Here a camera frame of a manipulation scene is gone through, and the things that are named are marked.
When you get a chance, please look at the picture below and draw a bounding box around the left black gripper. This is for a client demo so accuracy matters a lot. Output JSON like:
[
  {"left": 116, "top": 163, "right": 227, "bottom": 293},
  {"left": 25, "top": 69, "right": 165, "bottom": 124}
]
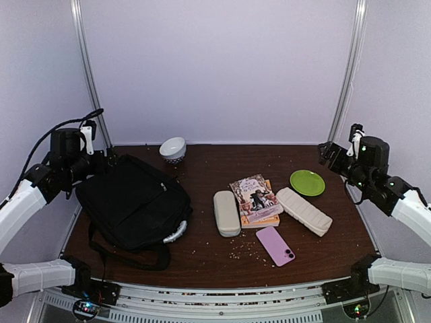
[{"left": 64, "top": 147, "right": 117, "bottom": 184}]

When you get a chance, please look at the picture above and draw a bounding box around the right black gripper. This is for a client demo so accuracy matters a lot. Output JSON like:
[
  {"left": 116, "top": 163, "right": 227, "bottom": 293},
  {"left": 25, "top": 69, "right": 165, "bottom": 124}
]
[{"left": 317, "top": 141, "right": 372, "bottom": 194}]

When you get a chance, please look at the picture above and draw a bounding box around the black student backpack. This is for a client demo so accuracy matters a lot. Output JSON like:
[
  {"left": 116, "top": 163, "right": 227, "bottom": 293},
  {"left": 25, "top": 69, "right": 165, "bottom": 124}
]
[{"left": 75, "top": 155, "right": 193, "bottom": 271}]

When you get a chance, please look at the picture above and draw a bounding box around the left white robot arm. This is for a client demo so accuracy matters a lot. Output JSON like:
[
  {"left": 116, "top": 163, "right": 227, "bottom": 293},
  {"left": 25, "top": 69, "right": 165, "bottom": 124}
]
[{"left": 1, "top": 122, "right": 112, "bottom": 306}]

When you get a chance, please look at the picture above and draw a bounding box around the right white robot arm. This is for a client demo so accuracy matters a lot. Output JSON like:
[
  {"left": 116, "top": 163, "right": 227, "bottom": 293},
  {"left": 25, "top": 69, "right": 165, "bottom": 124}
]
[{"left": 318, "top": 135, "right": 430, "bottom": 297}]

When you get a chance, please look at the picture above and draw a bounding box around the green round plate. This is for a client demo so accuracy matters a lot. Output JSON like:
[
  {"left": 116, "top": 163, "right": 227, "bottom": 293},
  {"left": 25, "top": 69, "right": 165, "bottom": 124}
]
[{"left": 290, "top": 170, "right": 326, "bottom": 197}]

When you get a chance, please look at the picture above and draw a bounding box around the cream fabric pencil pouch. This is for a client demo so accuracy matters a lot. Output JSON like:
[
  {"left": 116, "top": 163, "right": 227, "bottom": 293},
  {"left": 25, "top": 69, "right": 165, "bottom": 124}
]
[{"left": 276, "top": 187, "right": 333, "bottom": 237}]

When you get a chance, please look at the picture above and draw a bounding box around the white patterned ceramic bowl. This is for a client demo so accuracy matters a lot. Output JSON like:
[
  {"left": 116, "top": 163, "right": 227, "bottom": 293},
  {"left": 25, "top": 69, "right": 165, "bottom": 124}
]
[{"left": 159, "top": 137, "right": 187, "bottom": 165}]

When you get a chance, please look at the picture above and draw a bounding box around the orange paperback book underneath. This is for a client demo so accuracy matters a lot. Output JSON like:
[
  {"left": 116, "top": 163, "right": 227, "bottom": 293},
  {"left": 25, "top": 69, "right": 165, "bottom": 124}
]
[{"left": 238, "top": 179, "right": 283, "bottom": 229}]

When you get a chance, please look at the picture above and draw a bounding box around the illustrated paperback book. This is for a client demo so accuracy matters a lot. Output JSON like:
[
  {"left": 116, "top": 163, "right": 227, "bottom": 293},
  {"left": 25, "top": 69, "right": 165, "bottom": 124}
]
[{"left": 230, "top": 174, "right": 284, "bottom": 223}]

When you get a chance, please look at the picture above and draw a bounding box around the pink smartphone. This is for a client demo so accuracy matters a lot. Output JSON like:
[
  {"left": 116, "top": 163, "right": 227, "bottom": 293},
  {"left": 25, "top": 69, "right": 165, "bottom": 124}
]
[{"left": 256, "top": 227, "right": 296, "bottom": 267}]

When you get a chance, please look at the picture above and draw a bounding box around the beige glasses case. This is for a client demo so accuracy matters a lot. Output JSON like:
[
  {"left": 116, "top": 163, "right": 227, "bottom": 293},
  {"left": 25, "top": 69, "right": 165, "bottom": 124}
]
[{"left": 213, "top": 190, "right": 241, "bottom": 238}]

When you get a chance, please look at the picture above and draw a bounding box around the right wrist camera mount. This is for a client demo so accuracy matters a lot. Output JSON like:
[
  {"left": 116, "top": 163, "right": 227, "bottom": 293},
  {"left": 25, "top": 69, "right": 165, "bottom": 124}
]
[{"left": 347, "top": 123, "right": 365, "bottom": 159}]

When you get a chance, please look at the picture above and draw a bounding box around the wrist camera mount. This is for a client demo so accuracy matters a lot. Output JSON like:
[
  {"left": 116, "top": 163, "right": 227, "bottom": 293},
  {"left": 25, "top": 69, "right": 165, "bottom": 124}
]
[
  {"left": 347, "top": 123, "right": 365, "bottom": 159},
  {"left": 79, "top": 120, "right": 97, "bottom": 155}
]

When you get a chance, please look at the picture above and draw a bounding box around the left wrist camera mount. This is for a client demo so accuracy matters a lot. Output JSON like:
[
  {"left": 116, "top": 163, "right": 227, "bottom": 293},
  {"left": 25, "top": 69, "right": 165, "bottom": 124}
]
[{"left": 79, "top": 120, "right": 97, "bottom": 155}]

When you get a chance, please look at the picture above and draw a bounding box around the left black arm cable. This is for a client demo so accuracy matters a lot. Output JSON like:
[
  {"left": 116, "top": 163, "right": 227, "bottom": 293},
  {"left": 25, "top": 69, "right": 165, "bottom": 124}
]
[{"left": 6, "top": 108, "right": 104, "bottom": 203}]

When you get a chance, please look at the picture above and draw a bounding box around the right aluminium frame post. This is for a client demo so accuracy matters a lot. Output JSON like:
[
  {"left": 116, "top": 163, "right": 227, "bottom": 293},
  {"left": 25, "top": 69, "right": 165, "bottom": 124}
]
[{"left": 327, "top": 0, "right": 368, "bottom": 141}]

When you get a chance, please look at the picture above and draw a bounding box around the aluminium frame post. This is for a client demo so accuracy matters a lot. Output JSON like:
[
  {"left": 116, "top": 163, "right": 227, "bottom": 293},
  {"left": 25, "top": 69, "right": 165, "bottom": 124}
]
[
  {"left": 327, "top": 0, "right": 368, "bottom": 141},
  {"left": 69, "top": 0, "right": 114, "bottom": 149}
]

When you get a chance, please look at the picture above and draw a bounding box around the left aluminium frame post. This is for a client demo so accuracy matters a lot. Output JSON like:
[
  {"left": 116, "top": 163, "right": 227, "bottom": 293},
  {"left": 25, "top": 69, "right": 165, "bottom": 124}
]
[{"left": 69, "top": 0, "right": 114, "bottom": 149}]

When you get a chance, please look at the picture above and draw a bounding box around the front aluminium rail base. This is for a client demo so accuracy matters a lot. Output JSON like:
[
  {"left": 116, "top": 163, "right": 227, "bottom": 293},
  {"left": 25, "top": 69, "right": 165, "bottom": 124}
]
[{"left": 26, "top": 268, "right": 418, "bottom": 323}]

